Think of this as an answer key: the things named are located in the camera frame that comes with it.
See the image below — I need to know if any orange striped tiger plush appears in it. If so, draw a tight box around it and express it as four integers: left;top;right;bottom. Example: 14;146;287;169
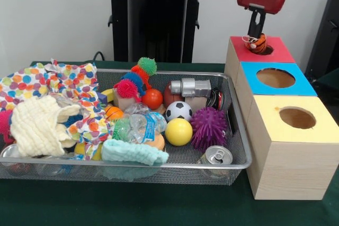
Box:
242;32;268;54

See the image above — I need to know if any small red-orange ball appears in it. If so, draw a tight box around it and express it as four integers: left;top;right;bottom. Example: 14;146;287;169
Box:
141;88;164;110

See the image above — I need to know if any multicolour spiky caterpillar toy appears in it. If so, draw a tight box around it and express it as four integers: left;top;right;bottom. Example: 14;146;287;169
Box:
113;57;157;102

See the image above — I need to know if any purple spiky ball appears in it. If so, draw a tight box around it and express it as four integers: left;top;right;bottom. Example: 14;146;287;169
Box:
190;107;228;151

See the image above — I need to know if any cream waffle cloth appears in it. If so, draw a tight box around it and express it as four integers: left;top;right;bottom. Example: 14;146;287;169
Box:
10;95;82;157

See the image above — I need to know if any black office chair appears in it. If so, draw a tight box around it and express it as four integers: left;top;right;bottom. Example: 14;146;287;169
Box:
304;0;339;84

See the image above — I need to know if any silver drink can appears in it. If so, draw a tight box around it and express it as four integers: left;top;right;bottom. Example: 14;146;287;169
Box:
197;145;234;165

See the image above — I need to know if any black cable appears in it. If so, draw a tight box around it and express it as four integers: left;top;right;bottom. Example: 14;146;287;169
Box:
92;50;106;62

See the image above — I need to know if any colourful polka dot cloth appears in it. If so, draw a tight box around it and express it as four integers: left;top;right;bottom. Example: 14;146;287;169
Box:
44;58;108;117
0;63;51;112

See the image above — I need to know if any wooden box with three holes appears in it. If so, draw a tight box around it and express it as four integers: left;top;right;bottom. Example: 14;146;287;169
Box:
224;35;339;201

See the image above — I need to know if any silver plastic toy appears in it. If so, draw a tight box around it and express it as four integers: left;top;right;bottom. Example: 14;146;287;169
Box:
169;77;212;97

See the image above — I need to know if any small toy soccer ball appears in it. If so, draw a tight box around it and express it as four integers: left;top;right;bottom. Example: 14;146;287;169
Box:
165;101;193;122

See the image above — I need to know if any shallow clear mesh bin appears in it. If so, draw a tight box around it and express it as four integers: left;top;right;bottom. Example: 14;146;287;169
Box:
0;66;252;186

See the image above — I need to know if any plain yellow ball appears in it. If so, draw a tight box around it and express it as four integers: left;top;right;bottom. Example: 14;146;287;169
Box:
164;118;193;147

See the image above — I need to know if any green cloth side table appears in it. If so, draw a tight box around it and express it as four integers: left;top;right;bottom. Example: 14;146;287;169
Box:
315;66;339;97

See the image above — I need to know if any crushed clear water bottle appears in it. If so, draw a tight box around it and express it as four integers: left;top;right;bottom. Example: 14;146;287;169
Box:
113;104;167;144

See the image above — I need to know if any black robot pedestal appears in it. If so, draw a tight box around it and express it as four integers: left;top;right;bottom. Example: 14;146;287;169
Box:
102;0;212;64

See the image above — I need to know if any mint green waffle cloth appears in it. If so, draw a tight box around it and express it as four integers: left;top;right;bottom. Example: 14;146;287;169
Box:
101;138;170;166

